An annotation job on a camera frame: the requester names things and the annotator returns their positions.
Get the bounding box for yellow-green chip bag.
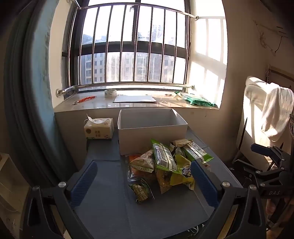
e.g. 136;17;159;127
170;154;196;191

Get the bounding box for green plastic packet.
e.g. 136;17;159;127
175;91;217;108

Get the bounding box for white flat board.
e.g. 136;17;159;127
112;95;157;103

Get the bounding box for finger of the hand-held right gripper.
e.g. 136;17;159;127
241;165;271;184
251;144;289;168

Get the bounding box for clear orange snack packet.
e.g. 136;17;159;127
127;154;157;182

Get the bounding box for dark snack packet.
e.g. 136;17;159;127
169;142;184;158

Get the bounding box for person's right hand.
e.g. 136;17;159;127
266;199;276;216

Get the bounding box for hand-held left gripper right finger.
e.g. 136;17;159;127
190;160;267;239

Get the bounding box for steel window guard bars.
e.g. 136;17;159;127
69;2;198;90

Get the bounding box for wall cord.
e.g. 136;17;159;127
254;21;287;56

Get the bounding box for beige tissue pack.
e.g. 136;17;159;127
84;114;114;140

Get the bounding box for clear green snack packet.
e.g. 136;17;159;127
151;138;178;173

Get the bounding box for small dark green packet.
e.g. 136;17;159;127
129;179;155;204

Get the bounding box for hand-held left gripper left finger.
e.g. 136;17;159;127
22;160;98;239

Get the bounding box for white beige snack bag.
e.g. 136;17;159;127
129;149;157;173

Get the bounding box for white towel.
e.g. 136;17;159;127
261;82;294;147

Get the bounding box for green stick snack packet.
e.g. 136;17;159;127
173;138;214;163

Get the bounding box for steel handrail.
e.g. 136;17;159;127
56;85;196;96

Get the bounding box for white cardboard box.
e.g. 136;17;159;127
118;108;189;156

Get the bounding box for orange beaded tool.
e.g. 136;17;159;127
73;95;95;105

